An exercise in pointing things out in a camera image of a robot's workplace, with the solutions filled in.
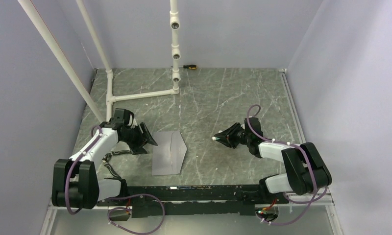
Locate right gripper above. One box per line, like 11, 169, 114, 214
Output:
215, 122, 251, 149

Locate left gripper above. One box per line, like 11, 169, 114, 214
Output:
121, 122, 157, 155

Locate grey envelope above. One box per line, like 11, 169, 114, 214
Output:
151, 131, 187, 176

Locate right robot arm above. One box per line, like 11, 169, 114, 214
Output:
212, 117, 332, 203

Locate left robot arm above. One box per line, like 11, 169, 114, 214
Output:
51, 108, 157, 215

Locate black pliers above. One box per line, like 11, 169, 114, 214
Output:
102, 150, 132, 180

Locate yellow black screwdriver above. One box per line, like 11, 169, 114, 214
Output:
171, 65, 197, 71

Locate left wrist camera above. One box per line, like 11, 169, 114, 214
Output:
113, 108, 135, 126

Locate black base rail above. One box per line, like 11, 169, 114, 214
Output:
97, 185, 288, 218

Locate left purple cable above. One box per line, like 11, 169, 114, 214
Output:
64, 125, 103, 216

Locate purple loop cable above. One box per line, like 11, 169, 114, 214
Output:
107, 193, 166, 235

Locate white pvc pipe frame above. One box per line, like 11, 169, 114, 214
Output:
20, 0, 184, 121

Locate aluminium table edge rail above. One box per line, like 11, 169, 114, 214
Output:
278, 69, 344, 235

